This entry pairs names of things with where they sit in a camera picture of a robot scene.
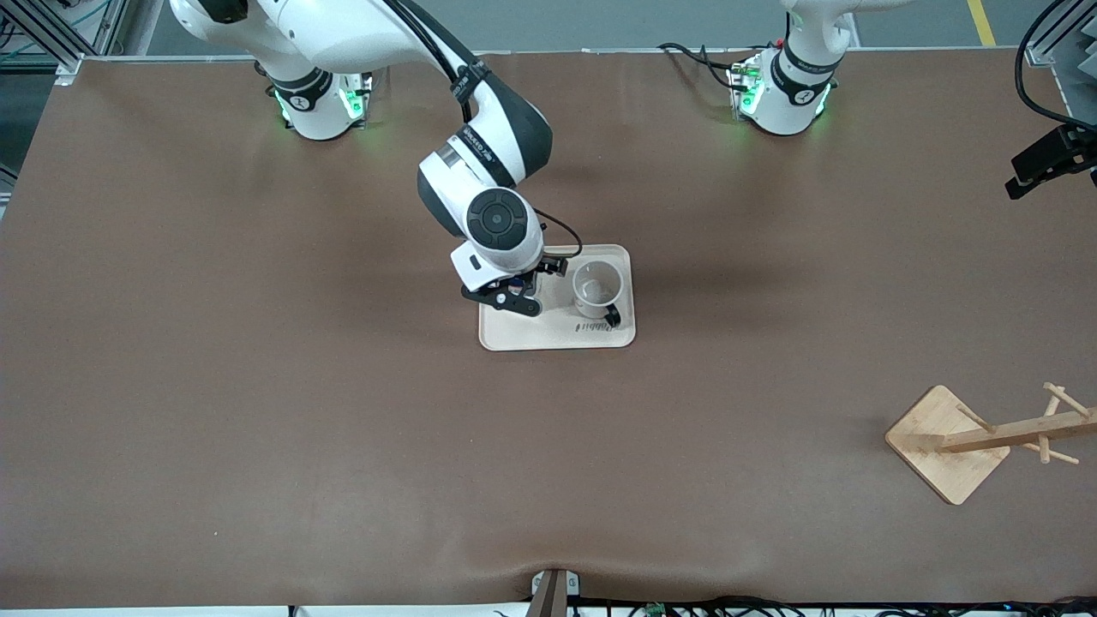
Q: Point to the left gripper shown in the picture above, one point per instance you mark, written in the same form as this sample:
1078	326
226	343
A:
1065	146

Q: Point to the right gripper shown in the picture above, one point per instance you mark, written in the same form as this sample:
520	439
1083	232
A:
543	267

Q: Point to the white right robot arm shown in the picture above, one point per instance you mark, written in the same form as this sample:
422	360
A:
343	30

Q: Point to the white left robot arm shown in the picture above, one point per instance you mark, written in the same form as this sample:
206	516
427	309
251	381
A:
788	107

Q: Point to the cream tray with rabbit print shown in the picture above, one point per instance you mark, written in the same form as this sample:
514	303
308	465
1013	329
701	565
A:
557	330

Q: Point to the brown table cover mat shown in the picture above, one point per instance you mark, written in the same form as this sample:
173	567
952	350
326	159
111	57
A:
343	446

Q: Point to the wooden mug rack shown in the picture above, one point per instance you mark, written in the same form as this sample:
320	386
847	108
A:
943	454

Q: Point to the front camera mount post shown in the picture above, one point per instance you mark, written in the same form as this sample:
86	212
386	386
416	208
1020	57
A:
553	593

